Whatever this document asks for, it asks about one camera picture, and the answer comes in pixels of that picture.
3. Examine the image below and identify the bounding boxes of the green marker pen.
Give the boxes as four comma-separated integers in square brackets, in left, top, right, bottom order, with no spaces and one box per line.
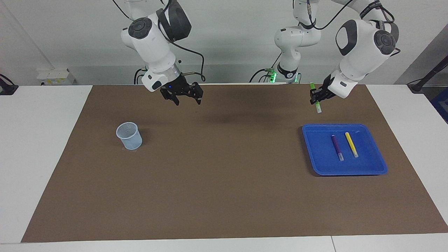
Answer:
[309,82,322,114]

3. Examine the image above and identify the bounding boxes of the purple marker pen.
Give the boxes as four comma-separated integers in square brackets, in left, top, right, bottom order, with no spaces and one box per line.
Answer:
[331,135,345,162]

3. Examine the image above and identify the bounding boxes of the yellow marker pen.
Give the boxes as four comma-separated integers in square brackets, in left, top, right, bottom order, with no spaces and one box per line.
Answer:
[344,132,359,158]

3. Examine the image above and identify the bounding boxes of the blue plastic tray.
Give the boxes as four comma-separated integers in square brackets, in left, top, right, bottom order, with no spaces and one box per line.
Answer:
[302,123,388,176]

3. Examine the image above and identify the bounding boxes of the light blue mesh pen cup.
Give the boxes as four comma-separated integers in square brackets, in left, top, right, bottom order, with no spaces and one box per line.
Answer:
[116,122,143,151]

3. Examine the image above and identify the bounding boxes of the brown table mat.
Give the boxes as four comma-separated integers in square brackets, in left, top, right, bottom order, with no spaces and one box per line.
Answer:
[21,83,448,243]

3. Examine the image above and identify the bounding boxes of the black stand with pole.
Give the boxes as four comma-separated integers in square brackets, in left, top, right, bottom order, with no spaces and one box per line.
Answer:
[407,55,448,94]

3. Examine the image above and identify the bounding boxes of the blue crate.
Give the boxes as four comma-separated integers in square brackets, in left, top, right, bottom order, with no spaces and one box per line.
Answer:
[430,87,448,125]

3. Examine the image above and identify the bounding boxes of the white power box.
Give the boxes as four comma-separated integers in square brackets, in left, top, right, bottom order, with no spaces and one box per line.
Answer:
[37,68,76,86]

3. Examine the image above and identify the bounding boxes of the black table clamp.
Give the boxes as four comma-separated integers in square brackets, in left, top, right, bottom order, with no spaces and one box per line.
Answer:
[0,73,19,96]

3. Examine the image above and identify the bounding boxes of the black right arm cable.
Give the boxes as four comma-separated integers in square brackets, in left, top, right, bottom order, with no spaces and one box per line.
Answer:
[112,0,207,83]

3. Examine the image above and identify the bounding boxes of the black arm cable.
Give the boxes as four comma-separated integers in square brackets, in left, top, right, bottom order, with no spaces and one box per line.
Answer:
[112,0,207,83]
[306,0,401,58]

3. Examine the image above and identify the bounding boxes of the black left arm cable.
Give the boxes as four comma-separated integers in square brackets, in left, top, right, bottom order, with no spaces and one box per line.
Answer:
[306,0,401,58]

